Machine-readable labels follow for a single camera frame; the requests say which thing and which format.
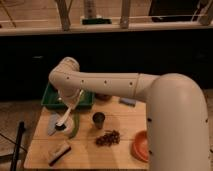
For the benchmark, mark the green chili pepper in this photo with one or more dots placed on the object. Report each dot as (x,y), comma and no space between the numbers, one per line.
(76,121)

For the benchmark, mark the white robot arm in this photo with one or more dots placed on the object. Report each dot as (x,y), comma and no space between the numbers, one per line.
(176,111)

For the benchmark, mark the green plastic tray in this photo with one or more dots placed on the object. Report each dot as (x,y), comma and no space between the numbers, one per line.
(52,101)

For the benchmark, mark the small metal cup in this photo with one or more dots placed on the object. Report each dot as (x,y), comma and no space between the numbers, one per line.
(98,119)

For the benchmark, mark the green box on shelf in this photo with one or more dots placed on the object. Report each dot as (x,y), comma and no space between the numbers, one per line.
(94,21)

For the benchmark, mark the light blue cloth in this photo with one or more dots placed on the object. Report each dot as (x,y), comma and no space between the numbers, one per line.
(51,123)

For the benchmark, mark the orange plastic bowl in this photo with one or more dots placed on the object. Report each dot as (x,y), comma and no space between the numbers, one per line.
(139,147)

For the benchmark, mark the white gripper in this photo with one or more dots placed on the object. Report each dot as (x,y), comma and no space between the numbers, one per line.
(71,101)

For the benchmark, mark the dark wooden bowl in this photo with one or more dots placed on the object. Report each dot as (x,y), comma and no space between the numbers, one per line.
(103,97)

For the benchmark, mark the blue sponge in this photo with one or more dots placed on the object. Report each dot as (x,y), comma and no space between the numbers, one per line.
(127,101)

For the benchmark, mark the wooden scrub brush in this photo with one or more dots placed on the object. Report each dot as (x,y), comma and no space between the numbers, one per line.
(57,152)

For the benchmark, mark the black pole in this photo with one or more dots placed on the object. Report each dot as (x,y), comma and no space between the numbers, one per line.
(15,156)

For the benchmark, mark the white handled dish brush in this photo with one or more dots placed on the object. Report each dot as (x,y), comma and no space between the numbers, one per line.
(63,123)

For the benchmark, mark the white paper cup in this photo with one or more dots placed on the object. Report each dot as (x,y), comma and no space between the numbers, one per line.
(67,132)

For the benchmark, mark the bunch of dark grapes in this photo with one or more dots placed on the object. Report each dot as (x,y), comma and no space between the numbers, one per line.
(108,139)

